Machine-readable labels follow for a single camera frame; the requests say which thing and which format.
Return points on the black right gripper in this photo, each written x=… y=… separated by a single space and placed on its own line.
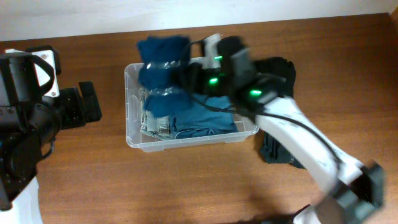
x=199 y=79

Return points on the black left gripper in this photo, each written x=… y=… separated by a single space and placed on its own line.
x=90 y=101

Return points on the blue garment with tape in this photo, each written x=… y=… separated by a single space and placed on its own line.
x=164 y=57

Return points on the dark blue jeans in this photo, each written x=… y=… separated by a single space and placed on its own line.
x=189 y=119

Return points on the clear plastic storage container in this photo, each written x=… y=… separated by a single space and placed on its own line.
x=135 y=139

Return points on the light blue jeans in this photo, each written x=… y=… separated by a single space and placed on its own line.
x=154 y=127

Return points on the black garment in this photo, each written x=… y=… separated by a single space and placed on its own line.
x=280 y=67
x=273 y=152

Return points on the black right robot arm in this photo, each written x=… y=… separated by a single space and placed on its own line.
x=352 y=191

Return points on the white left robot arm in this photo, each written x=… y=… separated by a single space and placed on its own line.
x=33 y=111

